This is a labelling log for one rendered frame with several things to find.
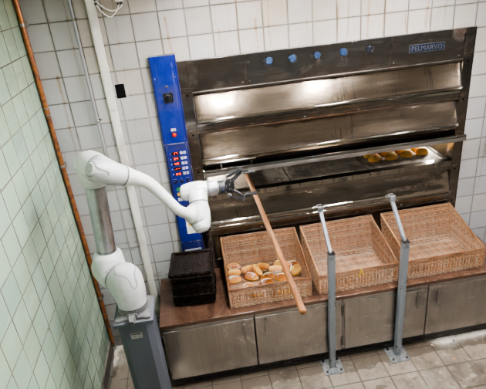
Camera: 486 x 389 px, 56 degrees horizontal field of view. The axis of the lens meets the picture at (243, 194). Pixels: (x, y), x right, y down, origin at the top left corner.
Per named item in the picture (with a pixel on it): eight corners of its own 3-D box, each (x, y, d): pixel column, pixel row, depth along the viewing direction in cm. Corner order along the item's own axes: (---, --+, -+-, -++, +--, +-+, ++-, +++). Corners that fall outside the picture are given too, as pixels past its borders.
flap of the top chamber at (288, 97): (197, 124, 295) (192, 93, 293) (459, 89, 311) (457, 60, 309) (197, 124, 291) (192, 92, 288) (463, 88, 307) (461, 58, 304)
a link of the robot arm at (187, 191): (206, 184, 262) (210, 205, 258) (179, 187, 261) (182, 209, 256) (205, 176, 252) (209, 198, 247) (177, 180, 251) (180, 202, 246)
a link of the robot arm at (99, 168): (132, 164, 216) (118, 158, 226) (96, 157, 203) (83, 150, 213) (124, 191, 217) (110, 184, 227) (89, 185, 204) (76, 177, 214)
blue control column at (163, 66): (187, 220, 537) (156, 26, 444) (201, 218, 539) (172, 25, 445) (197, 335, 365) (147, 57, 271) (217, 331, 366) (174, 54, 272)
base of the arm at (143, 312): (114, 329, 231) (111, 321, 228) (119, 302, 251) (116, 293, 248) (150, 323, 232) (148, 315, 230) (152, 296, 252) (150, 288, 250)
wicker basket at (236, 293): (223, 268, 344) (218, 236, 332) (296, 256, 348) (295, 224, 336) (229, 309, 300) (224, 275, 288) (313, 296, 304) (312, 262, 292)
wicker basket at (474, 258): (377, 244, 353) (378, 212, 341) (446, 232, 359) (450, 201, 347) (406, 281, 310) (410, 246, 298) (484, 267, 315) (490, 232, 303)
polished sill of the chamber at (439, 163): (207, 197, 325) (206, 192, 323) (447, 162, 341) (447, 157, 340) (207, 201, 320) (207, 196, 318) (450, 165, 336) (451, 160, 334)
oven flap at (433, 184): (211, 229, 329) (207, 202, 327) (447, 192, 345) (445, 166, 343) (212, 230, 325) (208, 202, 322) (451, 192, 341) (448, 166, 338)
